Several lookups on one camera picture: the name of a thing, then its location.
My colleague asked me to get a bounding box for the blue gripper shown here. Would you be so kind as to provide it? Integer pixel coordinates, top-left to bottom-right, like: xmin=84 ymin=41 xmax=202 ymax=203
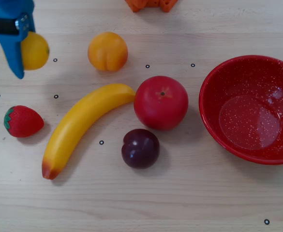
xmin=0 ymin=0 xmax=36 ymax=80

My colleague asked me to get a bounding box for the yellow plastic lemon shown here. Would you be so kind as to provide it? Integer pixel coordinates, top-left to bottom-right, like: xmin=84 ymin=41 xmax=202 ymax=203
xmin=21 ymin=31 xmax=50 ymax=71

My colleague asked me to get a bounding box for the dark purple plastic plum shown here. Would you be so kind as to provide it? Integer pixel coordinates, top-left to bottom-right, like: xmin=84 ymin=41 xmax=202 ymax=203
xmin=121 ymin=128 xmax=160 ymax=169

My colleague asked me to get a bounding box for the orange plastic peach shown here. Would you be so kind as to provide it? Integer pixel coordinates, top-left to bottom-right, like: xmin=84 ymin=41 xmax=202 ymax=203
xmin=87 ymin=31 xmax=129 ymax=72

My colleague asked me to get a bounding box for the red plastic strawberry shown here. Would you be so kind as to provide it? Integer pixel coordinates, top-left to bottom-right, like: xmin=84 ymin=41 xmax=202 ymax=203
xmin=3 ymin=105 xmax=45 ymax=138

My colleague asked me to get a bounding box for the yellow plastic banana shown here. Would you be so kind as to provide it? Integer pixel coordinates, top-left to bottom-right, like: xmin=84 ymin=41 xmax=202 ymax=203
xmin=42 ymin=83 xmax=136 ymax=180

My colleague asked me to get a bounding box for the red plastic apple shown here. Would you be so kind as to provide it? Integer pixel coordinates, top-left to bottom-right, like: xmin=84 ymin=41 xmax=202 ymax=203
xmin=134 ymin=75 xmax=189 ymax=131

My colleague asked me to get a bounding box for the red speckled bowl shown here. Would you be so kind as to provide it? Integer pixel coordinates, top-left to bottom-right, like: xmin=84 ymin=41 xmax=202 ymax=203
xmin=198 ymin=55 xmax=283 ymax=165

